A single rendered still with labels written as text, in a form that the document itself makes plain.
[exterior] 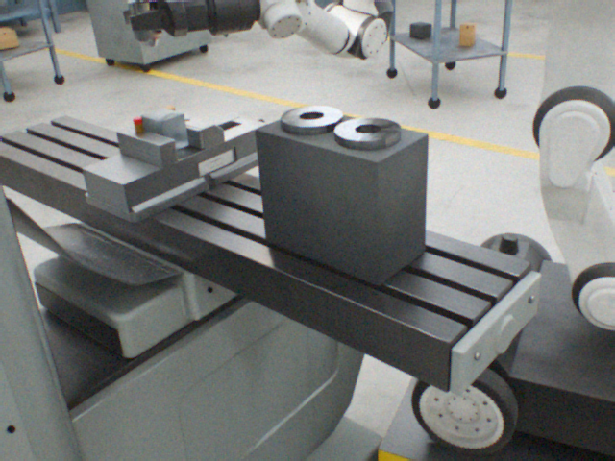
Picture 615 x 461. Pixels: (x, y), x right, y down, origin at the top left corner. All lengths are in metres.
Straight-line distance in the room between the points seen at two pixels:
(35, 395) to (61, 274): 0.33
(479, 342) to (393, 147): 0.27
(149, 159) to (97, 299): 0.25
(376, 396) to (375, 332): 1.26
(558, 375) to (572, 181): 0.37
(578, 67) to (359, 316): 0.61
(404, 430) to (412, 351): 0.62
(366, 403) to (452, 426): 0.72
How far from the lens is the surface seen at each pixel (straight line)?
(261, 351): 1.43
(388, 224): 0.92
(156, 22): 1.20
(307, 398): 1.64
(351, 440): 1.77
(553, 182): 1.32
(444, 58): 4.50
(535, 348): 1.48
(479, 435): 1.45
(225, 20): 1.22
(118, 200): 1.20
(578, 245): 1.42
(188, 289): 1.19
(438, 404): 1.43
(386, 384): 2.22
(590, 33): 1.28
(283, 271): 0.99
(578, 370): 1.45
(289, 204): 1.00
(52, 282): 1.30
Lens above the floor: 1.46
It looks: 28 degrees down
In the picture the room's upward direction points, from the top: 4 degrees counter-clockwise
